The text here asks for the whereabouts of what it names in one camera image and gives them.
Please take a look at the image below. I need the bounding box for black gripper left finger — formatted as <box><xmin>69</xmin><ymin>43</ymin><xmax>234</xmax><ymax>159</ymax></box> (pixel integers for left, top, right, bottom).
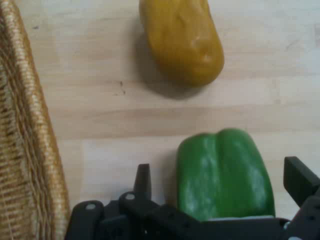
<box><xmin>65</xmin><ymin>163</ymin><xmax>181</xmax><ymax>240</ymax></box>

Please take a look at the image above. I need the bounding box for green toy bell pepper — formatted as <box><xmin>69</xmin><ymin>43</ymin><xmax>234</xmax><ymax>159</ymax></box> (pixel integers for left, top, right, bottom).
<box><xmin>175</xmin><ymin>128</ymin><xmax>276</xmax><ymax>222</ymax></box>

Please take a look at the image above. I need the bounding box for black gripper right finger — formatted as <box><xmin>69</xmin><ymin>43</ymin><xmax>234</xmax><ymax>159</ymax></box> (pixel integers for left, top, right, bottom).
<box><xmin>282</xmin><ymin>156</ymin><xmax>320</xmax><ymax>240</ymax></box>

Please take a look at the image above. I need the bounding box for woven wicker basket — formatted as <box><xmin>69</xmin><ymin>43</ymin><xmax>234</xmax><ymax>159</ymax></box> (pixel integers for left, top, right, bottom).
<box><xmin>0</xmin><ymin>0</ymin><xmax>71</xmax><ymax>240</ymax></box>

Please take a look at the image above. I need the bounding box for yellow toy potato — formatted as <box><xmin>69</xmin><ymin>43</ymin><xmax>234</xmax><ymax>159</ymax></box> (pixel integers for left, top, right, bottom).
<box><xmin>138</xmin><ymin>0</ymin><xmax>225</xmax><ymax>89</ymax></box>

